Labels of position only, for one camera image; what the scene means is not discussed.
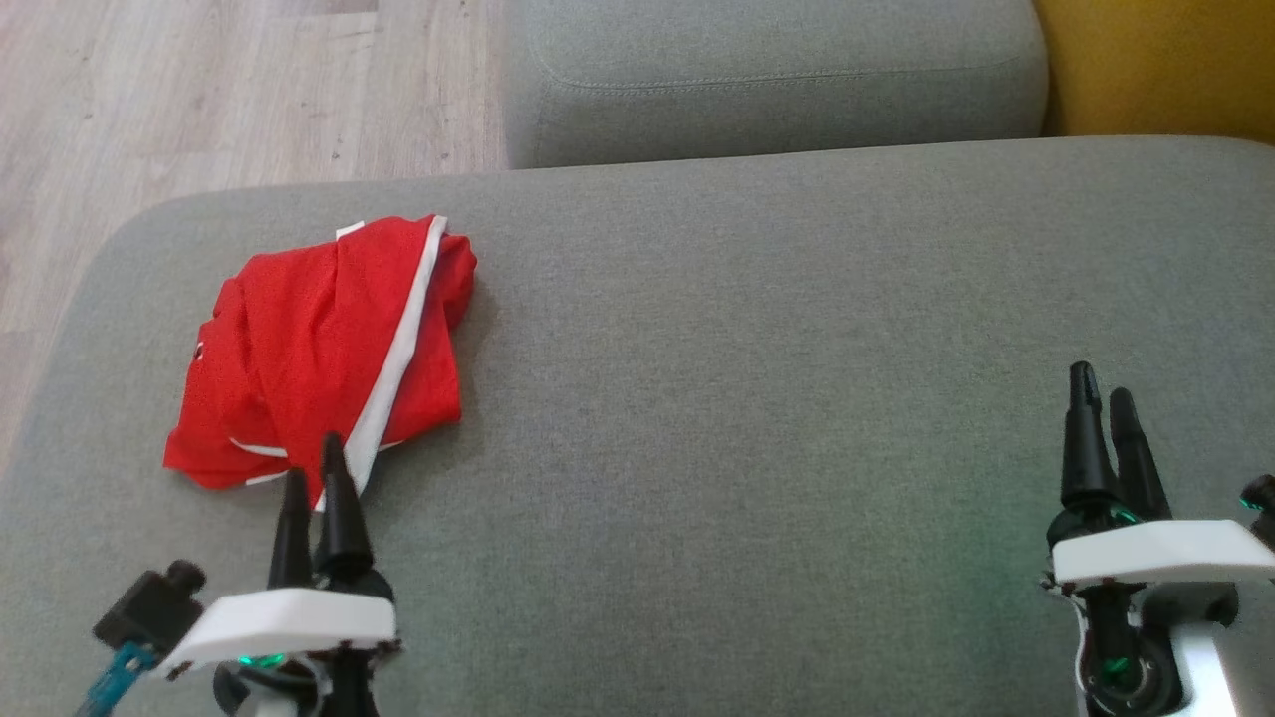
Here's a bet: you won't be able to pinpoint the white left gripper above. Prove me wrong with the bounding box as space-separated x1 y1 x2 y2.
157 432 399 682

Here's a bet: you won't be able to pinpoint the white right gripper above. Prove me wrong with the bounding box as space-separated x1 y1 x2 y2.
1044 360 1275 591

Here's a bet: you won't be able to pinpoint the red basketball jersey white sleeves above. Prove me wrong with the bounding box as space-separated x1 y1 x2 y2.
162 279 300 491

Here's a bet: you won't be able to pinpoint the red shorts white stripe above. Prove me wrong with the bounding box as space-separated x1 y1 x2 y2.
234 213 478 511

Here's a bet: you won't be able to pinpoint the grey fabric sofa seat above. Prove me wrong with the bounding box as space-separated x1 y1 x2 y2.
0 134 1275 717

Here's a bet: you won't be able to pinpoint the yellow cushion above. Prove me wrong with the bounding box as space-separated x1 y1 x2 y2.
1031 0 1275 140

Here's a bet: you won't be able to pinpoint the grey fabric sofa backrest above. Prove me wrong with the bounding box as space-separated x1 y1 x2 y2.
503 0 1049 170

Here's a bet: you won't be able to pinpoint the black left cable blue plug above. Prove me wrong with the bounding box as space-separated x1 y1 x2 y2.
78 642 150 717

